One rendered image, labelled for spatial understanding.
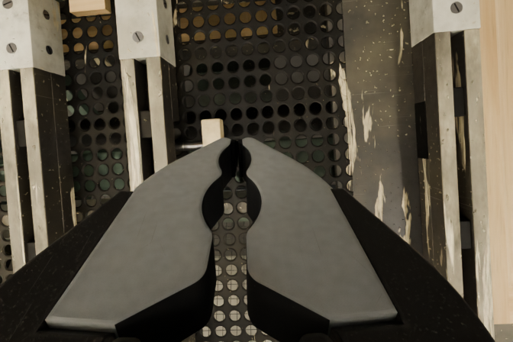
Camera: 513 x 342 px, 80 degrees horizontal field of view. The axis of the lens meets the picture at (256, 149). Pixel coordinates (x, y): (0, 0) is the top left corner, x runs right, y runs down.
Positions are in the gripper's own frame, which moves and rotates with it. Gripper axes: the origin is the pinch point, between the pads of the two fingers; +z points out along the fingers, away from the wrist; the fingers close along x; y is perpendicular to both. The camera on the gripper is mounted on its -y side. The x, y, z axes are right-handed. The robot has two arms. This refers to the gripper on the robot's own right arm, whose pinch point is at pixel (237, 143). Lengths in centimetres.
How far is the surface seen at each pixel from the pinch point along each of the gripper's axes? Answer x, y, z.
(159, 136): -12.5, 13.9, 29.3
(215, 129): -4.8, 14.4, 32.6
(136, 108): -15.8, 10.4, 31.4
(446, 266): 27.5, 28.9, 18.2
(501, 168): 39, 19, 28
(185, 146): -9.8, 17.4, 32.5
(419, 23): 25.7, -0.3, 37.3
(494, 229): 38, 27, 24
